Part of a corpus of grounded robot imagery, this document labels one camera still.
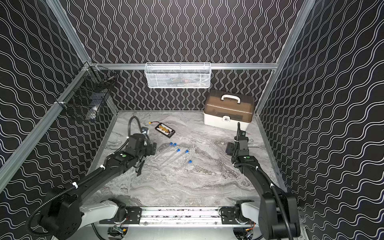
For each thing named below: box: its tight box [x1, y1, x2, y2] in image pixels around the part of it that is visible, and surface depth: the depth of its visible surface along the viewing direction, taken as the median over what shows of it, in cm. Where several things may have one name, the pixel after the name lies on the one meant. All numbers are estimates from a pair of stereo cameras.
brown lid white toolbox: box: [203, 89, 255, 131], surface depth 102 cm
